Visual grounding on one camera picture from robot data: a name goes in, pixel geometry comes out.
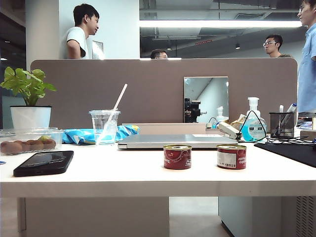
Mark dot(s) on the blue hand sanitizer pump bottle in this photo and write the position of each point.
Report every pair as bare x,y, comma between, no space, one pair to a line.
254,128

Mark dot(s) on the tomato can with white label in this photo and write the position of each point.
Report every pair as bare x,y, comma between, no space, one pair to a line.
232,158

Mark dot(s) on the black mesh pen holder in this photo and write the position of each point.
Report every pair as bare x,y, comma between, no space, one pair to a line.
282,126

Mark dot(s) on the black mouse mat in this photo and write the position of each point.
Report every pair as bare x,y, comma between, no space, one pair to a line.
291,151

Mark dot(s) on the clear plastic fruit container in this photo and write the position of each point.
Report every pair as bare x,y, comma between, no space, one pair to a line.
56,137

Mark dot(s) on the framed wall picture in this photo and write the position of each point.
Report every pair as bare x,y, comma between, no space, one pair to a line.
98,50

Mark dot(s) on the man in blue shirt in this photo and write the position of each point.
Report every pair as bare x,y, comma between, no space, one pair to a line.
307,74

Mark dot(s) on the crumpled brown paper bag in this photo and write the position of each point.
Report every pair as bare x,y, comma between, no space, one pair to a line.
238,119

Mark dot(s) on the brown fabric desk divider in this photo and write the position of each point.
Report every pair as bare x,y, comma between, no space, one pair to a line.
123,79

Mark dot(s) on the silver closed laptop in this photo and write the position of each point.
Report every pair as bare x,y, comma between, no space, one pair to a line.
172,140

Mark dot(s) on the beige stapler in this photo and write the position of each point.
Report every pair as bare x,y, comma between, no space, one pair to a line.
228,129

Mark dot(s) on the large brown kiwi fruit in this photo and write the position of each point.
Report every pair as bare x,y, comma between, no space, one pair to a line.
11,147

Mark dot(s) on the clear plastic cup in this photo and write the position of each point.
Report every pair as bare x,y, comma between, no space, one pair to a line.
98,123

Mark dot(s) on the white plant pot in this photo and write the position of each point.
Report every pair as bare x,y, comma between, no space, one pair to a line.
30,117

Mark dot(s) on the green leafy plant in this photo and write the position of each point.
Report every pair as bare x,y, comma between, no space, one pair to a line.
27,84

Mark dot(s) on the grey under-desk cabinet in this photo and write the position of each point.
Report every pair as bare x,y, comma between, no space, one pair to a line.
259,217

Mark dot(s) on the red tomato paste can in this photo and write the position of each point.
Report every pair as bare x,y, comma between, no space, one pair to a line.
177,158

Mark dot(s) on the blue snack bag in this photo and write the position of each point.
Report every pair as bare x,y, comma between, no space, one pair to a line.
74,135

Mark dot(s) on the black smartphone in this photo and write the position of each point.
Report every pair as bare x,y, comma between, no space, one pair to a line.
44,163

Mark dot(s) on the man in white t-shirt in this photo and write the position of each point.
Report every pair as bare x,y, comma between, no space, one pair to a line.
76,39

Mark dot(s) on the man in olive shirt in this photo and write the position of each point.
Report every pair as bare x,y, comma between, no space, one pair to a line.
272,47

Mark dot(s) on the long ceiling light strip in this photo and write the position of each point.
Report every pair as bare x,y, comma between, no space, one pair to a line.
209,23

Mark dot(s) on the white marker with blue cap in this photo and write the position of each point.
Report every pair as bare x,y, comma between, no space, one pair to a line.
291,107

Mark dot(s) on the long beige box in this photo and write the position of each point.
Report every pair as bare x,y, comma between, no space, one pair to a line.
160,128

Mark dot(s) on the beige desk support panel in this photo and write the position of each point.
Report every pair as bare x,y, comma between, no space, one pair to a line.
98,217

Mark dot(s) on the square frameless mirror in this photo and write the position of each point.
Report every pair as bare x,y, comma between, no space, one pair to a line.
212,91

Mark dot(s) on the seated man with glasses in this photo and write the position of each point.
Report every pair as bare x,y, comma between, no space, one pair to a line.
159,53

